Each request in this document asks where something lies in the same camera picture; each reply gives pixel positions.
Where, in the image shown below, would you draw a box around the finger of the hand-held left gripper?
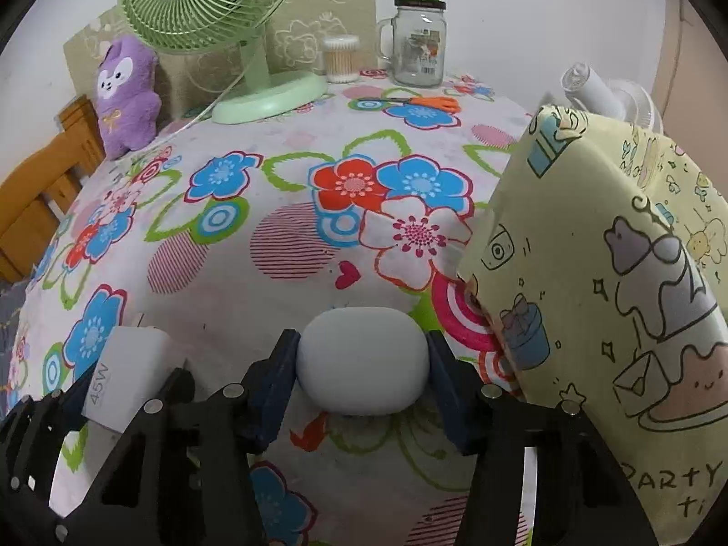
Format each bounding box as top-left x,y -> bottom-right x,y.
0,374 -> 89,470
0,460 -> 86,546

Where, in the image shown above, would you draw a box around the grey plaid blanket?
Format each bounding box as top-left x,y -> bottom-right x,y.
0,281 -> 32,356

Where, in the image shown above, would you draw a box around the beige door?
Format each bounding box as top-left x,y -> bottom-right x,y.
648,0 -> 728,206

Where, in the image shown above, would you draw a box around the wooden chair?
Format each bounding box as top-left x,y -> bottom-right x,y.
0,95 -> 106,285

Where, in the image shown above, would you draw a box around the beige printed cardboard panel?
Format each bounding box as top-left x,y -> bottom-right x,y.
62,0 -> 379,121

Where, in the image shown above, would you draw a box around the white charger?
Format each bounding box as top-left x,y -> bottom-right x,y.
82,324 -> 187,434

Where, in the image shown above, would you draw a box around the green desk fan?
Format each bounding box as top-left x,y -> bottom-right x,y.
117,0 -> 329,125

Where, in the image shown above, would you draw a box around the glass jar with green lid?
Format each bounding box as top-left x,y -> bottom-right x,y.
376,0 -> 448,88

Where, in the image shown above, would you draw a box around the cotton swab container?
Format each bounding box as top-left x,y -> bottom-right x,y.
322,35 -> 361,84

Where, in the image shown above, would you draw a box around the orange handled scissors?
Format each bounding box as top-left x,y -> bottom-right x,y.
385,95 -> 461,114

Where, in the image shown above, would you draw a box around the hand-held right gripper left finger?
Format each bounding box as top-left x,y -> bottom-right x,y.
62,329 -> 300,546

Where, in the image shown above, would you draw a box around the white standing fan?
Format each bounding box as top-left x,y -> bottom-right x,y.
560,61 -> 667,133

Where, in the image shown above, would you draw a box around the purple plush toy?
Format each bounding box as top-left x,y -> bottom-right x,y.
93,34 -> 163,161

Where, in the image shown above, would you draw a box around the yellow printed storage box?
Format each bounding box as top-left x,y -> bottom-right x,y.
458,103 -> 728,546

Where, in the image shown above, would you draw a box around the floral tablecloth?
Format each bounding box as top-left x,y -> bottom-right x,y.
0,70 -> 570,546

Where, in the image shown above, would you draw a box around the white earbuds case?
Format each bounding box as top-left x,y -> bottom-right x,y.
297,307 -> 429,416

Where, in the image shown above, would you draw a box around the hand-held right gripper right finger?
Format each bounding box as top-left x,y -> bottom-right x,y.
425,330 -> 661,546

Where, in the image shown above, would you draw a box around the white fan cable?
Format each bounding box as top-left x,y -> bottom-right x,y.
152,65 -> 252,146

